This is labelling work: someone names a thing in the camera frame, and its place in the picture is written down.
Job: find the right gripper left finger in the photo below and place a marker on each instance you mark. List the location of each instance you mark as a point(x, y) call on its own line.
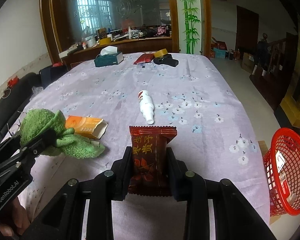
point(86, 203)

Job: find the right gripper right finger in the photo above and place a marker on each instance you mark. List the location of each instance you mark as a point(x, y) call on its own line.
point(202, 199)

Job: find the green fuzzy towel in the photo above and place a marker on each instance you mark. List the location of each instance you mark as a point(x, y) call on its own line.
point(65, 140)

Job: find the orange medicine box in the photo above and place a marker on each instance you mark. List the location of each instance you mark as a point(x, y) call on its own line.
point(92, 128)

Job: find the dark red snack packet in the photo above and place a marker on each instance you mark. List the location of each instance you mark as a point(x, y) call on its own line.
point(149, 151)

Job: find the white red tube bottle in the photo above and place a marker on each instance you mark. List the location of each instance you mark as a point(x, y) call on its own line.
point(146, 106)

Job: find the red white torn box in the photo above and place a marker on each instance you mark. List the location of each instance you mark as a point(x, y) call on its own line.
point(280, 161)

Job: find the person's left hand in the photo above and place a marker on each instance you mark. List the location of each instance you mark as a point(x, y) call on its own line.
point(14, 219)

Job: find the black sofa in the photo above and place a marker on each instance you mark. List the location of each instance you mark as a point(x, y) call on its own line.
point(12, 105)

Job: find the red plastic basket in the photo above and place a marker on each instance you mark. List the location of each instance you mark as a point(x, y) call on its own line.
point(284, 187)

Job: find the clear plastic bag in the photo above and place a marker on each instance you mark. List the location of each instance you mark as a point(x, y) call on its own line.
point(36, 91)

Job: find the lilac floral tablecloth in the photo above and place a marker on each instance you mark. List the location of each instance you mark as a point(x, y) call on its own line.
point(215, 138)

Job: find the dark blue bag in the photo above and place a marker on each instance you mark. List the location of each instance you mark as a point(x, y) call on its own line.
point(50, 74)

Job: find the wooden counter ledge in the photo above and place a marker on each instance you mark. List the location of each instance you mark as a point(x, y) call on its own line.
point(125, 46)

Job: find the teal tissue box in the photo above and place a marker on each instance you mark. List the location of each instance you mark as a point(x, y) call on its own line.
point(108, 56)

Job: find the red flat packet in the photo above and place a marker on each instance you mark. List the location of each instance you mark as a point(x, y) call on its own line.
point(144, 58)

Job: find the black pouch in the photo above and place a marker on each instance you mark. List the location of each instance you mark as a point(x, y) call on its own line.
point(166, 59)

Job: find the yellow tape roll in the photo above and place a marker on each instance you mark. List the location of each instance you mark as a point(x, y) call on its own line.
point(160, 53)

